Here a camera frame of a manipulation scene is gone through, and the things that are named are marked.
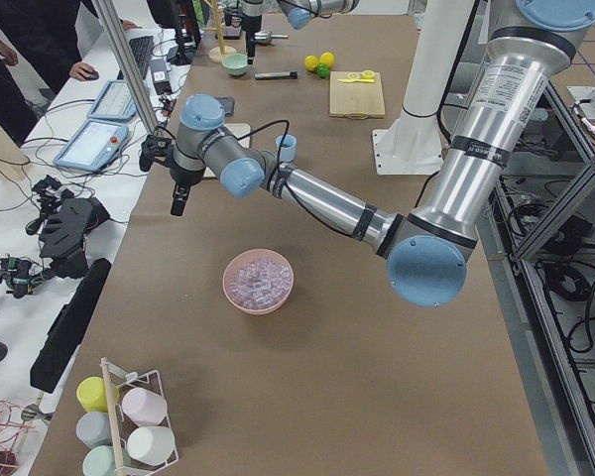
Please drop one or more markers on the grey folded cloth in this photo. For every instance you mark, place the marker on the grey folded cloth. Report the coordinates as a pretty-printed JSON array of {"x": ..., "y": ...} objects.
[{"x": 228, "y": 105}]

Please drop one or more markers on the yellow lemon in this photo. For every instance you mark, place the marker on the yellow lemon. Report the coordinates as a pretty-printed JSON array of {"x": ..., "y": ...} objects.
[
  {"x": 328, "y": 59},
  {"x": 311, "y": 63}
]

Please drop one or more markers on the black speaker bar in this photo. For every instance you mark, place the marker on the black speaker bar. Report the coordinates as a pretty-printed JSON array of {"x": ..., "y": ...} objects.
[{"x": 68, "y": 329}]

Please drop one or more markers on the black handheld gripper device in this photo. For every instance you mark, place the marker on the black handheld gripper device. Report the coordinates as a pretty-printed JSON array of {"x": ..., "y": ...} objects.
[{"x": 64, "y": 221}]

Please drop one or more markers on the steel muddler black tip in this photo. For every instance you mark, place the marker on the steel muddler black tip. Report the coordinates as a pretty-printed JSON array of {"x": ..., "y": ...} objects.
[{"x": 276, "y": 75}]

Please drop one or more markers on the white cup in rack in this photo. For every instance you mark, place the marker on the white cup in rack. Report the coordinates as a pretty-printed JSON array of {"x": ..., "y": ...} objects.
[{"x": 151, "y": 445}]

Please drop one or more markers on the aluminium frame post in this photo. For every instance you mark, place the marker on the aluminium frame post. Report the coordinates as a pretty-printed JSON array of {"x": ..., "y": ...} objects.
[{"x": 119, "y": 45}]

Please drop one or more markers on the cream rabbit tray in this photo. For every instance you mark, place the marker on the cream rabbit tray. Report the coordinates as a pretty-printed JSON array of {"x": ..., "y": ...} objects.
[{"x": 241, "y": 132}]

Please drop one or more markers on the light blue plastic cup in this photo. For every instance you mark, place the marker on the light blue plastic cup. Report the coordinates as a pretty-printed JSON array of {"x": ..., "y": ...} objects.
[{"x": 286, "y": 147}]

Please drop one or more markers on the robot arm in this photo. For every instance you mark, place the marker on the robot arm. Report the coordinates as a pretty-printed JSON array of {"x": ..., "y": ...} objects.
[
  {"x": 427, "y": 249},
  {"x": 298, "y": 13}
]

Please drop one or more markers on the green lime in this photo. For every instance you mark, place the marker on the green lime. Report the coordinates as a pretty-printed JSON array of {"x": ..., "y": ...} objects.
[{"x": 323, "y": 71}]

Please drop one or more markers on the white wire cup rack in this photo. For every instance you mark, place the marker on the white wire cup rack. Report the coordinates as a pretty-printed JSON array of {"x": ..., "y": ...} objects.
[{"x": 117, "y": 383}]

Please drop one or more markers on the mint cup in rack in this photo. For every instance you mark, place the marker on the mint cup in rack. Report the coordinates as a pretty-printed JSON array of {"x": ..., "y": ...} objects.
[{"x": 99, "y": 461}]

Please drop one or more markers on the black keyboard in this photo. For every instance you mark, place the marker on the black keyboard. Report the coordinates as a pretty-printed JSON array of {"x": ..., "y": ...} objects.
[{"x": 141, "y": 49}]

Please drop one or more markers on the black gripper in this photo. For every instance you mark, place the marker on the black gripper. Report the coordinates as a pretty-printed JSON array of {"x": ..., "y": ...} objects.
[
  {"x": 250, "y": 31},
  {"x": 182, "y": 177}
]

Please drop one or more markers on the grey cup in rack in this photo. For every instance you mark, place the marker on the grey cup in rack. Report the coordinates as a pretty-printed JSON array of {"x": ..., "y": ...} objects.
[{"x": 93, "y": 429}]

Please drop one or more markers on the pink cup in rack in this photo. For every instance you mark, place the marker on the pink cup in rack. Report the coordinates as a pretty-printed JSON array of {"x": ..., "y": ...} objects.
[{"x": 144, "y": 407}]

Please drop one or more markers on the yellow plastic knife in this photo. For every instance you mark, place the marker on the yellow plastic knife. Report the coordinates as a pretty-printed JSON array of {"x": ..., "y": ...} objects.
[{"x": 356, "y": 80}]

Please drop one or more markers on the wooden cutting board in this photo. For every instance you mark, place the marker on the wooden cutting board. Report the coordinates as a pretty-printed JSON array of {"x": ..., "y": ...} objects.
[{"x": 356, "y": 100}]

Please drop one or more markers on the steel ice scoop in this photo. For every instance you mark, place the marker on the steel ice scoop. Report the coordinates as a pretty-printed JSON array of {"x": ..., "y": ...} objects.
[{"x": 266, "y": 38}]

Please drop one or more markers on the mint green bowl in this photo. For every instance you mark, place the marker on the mint green bowl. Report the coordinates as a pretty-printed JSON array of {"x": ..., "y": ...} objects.
[{"x": 235, "y": 64}]

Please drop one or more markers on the yellow cup in rack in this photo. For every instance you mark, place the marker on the yellow cup in rack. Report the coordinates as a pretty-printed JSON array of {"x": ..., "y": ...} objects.
[{"x": 91, "y": 394}]

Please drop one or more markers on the pink bowl of ice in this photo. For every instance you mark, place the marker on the pink bowl of ice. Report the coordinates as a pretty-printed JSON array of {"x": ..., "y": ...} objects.
[{"x": 258, "y": 281}]

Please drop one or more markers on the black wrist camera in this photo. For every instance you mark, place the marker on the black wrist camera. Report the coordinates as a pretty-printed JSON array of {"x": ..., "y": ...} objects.
[{"x": 156, "y": 150}]

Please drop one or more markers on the blue teach pendant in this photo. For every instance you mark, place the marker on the blue teach pendant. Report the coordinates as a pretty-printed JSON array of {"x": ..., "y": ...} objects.
[
  {"x": 114, "y": 103},
  {"x": 93, "y": 146}
]

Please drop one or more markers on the wooden mug tree stand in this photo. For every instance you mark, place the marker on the wooden mug tree stand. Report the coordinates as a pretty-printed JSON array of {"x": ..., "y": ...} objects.
[{"x": 219, "y": 53}]

